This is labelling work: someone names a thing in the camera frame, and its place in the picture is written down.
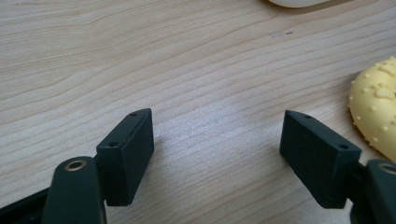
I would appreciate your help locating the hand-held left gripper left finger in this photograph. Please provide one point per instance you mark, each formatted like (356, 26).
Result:
(124, 161)

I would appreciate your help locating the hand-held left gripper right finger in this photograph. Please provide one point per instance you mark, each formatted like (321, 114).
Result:
(317, 161)

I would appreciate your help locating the yellow bumpy toy donut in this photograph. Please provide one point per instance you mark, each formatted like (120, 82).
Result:
(376, 105)

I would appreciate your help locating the white rounded object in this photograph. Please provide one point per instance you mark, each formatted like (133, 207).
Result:
(295, 2)

